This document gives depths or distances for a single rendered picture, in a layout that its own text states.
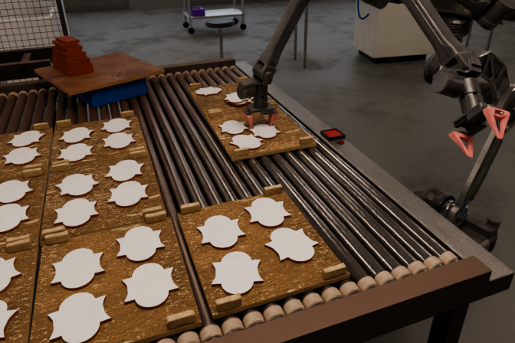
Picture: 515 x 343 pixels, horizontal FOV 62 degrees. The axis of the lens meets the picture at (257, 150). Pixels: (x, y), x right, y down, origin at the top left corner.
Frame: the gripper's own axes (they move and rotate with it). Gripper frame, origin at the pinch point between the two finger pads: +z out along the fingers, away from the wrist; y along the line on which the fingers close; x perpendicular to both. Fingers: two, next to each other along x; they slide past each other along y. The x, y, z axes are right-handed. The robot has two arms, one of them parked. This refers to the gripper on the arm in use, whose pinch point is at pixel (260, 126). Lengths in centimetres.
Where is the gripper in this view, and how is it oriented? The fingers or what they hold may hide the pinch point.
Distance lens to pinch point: 181.3
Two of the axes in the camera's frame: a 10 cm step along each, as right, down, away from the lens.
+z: 0.0, 8.8, 4.7
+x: -3.2, -4.4, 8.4
